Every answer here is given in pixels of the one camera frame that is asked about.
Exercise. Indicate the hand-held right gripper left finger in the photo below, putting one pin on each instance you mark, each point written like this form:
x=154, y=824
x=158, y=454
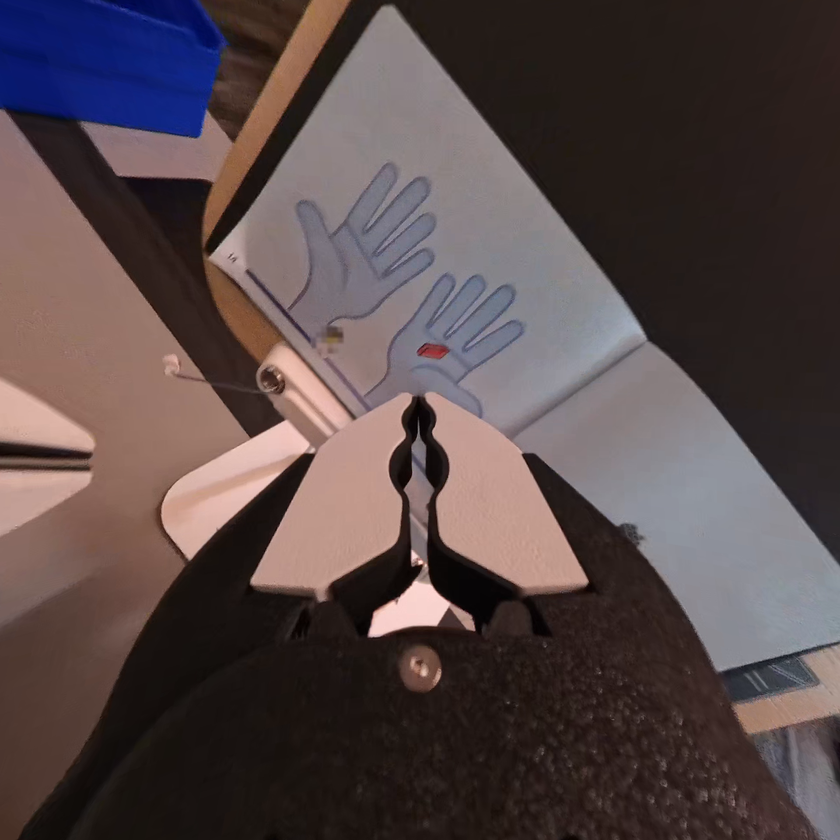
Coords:
x=328, y=525

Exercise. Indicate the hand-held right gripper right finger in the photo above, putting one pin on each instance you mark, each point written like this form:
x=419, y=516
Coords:
x=505, y=525

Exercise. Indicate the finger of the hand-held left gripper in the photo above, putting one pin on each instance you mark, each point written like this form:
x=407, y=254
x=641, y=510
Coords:
x=33, y=420
x=33, y=496

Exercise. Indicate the lego instruction booklet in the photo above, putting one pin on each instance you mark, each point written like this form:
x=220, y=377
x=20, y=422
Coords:
x=551, y=315

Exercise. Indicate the white book stand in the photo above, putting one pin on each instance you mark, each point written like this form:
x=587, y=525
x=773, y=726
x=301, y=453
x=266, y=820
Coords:
x=223, y=492

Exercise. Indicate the blue plastic bin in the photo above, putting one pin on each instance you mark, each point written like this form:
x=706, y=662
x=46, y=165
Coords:
x=92, y=59

